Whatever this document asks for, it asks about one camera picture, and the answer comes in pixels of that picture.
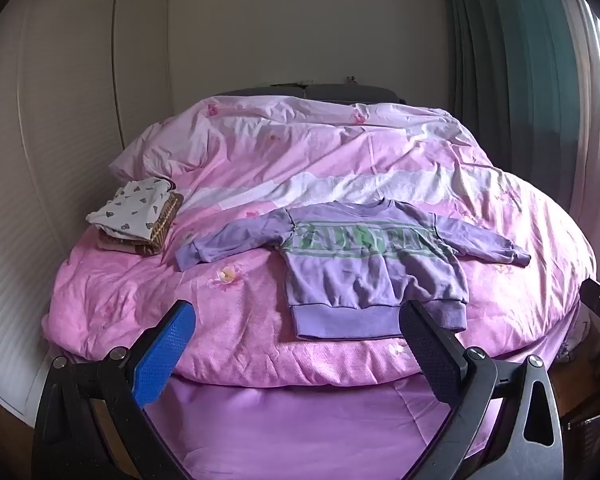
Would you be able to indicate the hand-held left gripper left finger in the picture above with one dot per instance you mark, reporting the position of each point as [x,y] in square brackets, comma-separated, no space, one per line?
[164,355]

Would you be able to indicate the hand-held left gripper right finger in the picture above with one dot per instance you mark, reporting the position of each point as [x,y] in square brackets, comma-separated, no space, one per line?
[430,355]

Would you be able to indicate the purple sweatshirt with green print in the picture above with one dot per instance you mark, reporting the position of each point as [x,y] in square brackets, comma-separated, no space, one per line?
[360,275]

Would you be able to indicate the dark woven basket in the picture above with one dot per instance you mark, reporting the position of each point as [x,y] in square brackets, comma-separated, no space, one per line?
[587,440]

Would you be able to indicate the purple bed sheet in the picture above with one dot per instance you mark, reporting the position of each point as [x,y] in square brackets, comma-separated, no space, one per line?
[290,430]

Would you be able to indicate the white heart-print folded garment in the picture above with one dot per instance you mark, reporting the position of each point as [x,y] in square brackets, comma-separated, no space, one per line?
[130,205]

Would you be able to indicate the pink floral blanket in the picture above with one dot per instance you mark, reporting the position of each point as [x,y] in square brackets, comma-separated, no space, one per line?
[260,170]

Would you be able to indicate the green curtain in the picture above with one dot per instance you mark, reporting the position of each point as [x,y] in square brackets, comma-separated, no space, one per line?
[510,70]

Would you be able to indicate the white wardrobe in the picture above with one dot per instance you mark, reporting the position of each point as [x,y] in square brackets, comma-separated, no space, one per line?
[65,110]

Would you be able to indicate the grey headboard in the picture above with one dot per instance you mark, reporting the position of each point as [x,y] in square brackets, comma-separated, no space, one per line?
[325,91]

